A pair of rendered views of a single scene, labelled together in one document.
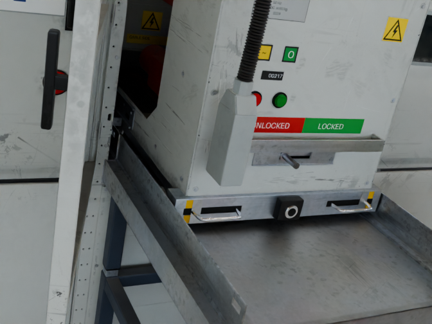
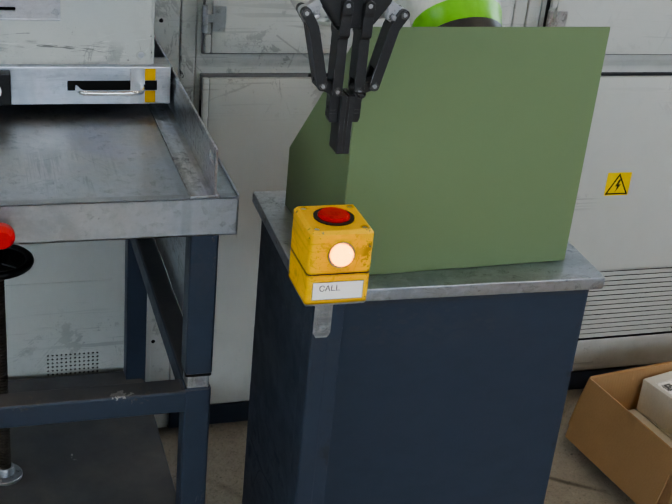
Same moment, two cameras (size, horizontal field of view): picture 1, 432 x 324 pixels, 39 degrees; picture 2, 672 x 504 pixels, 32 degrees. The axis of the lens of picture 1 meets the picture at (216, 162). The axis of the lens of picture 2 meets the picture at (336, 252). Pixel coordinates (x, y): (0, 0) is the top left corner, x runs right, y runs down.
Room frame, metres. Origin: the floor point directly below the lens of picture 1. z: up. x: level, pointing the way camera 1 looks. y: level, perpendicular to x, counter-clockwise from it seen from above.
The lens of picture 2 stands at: (-0.29, -0.99, 1.47)
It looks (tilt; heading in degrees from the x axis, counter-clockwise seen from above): 26 degrees down; 10
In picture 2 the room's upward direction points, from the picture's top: 6 degrees clockwise
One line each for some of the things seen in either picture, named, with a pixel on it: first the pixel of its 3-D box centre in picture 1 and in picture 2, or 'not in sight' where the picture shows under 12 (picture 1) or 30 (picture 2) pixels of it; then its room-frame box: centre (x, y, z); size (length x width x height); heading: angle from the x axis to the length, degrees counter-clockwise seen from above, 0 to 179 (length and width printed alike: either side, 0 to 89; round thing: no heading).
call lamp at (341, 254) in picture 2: not in sight; (343, 257); (0.92, -0.78, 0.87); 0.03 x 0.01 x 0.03; 120
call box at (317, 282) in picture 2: not in sight; (330, 253); (0.96, -0.76, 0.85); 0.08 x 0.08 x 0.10; 30
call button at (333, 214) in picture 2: not in sight; (333, 218); (0.96, -0.76, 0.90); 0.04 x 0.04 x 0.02
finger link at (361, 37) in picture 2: not in sight; (360, 46); (0.96, -0.77, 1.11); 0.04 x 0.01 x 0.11; 30
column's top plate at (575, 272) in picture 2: not in sight; (420, 237); (1.29, -0.83, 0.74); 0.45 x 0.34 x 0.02; 118
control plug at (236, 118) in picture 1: (231, 135); not in sight; (1.06, -0.02, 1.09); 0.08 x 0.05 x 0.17; 29
